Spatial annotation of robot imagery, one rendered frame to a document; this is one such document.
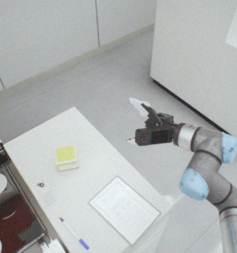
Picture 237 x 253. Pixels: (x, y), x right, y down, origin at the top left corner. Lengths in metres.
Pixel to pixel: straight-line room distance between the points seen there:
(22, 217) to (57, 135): 0.34
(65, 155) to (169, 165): 1.33
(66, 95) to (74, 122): 1.60
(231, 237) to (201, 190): 0.12
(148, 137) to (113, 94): 1.95
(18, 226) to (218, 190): 0.68
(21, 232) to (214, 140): 0.70
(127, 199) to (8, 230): 0.43
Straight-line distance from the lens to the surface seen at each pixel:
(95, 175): 0.94
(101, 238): 0.85
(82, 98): 2.62
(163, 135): 0.73
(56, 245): 0.93
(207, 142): 0.68
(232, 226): 0.65
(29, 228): 0.98
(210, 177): 0.65
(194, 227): 1.94
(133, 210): 0.87
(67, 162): 0.90
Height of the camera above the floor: 1.78
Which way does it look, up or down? 50 degrees down
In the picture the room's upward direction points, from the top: straight up
